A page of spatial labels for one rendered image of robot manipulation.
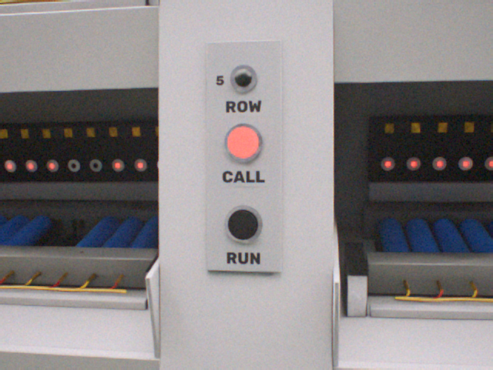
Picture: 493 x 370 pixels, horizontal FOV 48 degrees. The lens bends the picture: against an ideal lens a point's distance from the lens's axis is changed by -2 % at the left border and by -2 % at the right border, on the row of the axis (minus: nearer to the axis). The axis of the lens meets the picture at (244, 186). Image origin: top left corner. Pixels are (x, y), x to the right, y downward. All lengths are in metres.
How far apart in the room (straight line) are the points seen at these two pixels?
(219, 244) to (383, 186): 0.20
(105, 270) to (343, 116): 0.24
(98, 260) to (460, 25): 0.27
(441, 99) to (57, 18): 0.32
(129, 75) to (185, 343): 0.15
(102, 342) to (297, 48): 0.20
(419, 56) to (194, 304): 0.18
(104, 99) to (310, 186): 0.29
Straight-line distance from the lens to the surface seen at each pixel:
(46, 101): 0.56
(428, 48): 0.32
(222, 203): 0.30
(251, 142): 0.29
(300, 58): 0.30
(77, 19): 0.34
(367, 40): 0.31
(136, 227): 0.46
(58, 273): 0.41
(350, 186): 0.50
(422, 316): 0.36
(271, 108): 0.30
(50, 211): 0.51
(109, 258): 0.39
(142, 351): 0.33
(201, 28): 0.31
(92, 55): 0.34
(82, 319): 0.37
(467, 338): 0.35
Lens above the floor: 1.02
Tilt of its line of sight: level
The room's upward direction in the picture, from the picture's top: straight up
